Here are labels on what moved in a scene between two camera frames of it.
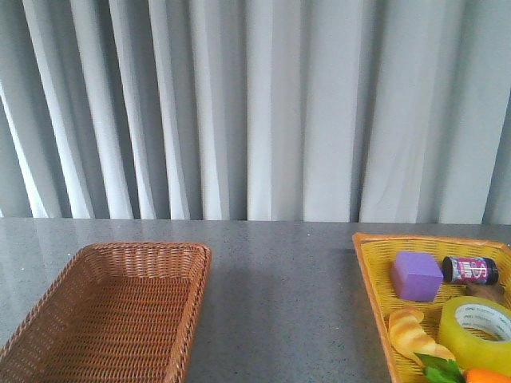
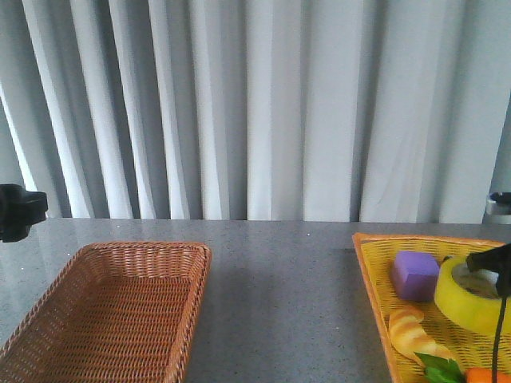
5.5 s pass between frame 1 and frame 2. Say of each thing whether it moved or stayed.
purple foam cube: stayed
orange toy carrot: stayed
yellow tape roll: moved
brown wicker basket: stayed
